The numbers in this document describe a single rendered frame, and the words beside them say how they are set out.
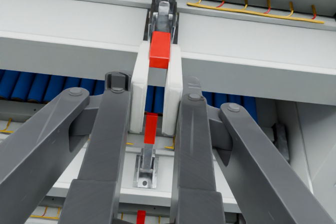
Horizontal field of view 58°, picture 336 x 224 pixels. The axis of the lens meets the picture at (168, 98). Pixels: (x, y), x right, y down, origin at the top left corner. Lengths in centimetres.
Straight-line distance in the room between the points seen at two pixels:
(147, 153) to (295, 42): 19
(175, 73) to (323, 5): 19
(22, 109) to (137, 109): 27
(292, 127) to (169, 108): 28
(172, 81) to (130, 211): 39
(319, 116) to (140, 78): 25
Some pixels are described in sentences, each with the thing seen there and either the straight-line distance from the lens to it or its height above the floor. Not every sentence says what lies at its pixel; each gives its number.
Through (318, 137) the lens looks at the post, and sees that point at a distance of 37.
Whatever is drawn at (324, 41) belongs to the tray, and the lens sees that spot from 30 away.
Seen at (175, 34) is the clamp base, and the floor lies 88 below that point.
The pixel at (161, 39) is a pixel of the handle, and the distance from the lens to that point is 20.
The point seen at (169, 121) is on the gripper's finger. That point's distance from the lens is 16.
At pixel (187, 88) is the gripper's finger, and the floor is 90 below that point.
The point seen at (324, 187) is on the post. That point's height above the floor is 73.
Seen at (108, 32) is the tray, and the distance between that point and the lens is 26.
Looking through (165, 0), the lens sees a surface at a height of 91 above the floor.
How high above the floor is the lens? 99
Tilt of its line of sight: 37 degrees down
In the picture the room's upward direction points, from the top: 8 degrees clockwise
